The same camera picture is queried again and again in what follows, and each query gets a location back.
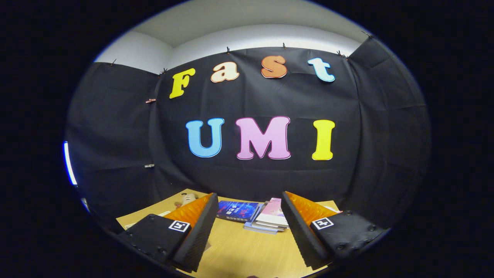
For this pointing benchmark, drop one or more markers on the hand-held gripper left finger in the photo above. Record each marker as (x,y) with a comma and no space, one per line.
(198,231)

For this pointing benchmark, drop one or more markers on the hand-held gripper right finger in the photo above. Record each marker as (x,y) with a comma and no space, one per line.
(299,231)

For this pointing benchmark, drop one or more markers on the brown fabric storage box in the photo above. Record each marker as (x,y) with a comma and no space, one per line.
(164,213)

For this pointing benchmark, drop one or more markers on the white paperback book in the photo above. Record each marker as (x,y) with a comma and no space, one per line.
(268,227)

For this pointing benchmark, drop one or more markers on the pink cover book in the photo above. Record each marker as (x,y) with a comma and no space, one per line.
(274,210)

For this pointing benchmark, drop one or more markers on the brown plush dog toy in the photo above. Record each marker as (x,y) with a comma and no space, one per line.
(187,199)

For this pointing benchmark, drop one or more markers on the light blue cover book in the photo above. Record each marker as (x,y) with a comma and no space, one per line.
(260,229)

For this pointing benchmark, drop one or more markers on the white plush toy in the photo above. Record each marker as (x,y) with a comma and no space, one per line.
(332,209)

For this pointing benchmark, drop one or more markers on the dark blue book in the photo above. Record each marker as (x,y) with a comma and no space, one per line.
(237,210)

